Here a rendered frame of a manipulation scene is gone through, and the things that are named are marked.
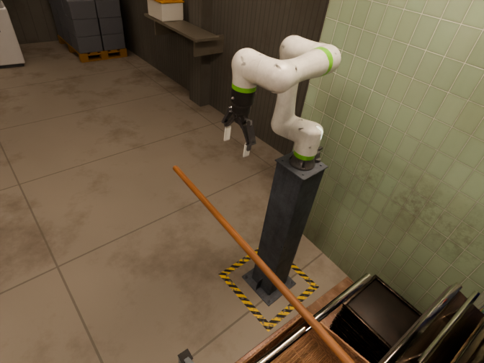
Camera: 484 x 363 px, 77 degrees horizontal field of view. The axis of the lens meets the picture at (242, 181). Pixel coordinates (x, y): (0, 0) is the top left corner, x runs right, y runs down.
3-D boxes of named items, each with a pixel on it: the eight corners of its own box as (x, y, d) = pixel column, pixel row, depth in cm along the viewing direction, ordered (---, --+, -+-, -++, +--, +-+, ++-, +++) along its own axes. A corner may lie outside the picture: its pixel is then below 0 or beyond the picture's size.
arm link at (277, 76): (298, 72, 131) (306, 45, 124) (323, 81, 126) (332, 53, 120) (251, 90, 105) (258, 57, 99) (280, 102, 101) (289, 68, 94)
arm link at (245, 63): (245, 41, 111) (226, 47, 103) (274, 51, 106) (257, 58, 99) (240, 78, 120) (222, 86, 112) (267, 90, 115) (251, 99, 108)
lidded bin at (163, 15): (184, 20, 424) (184, 1, 408) (162, 22, 405) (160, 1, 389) (168, 13, 447) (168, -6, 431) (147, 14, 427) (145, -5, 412)
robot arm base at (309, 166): (312, 147, 189) (314, 138, 185) (331, 158, 181) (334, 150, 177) (283, 160, 175) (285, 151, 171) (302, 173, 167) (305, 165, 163)
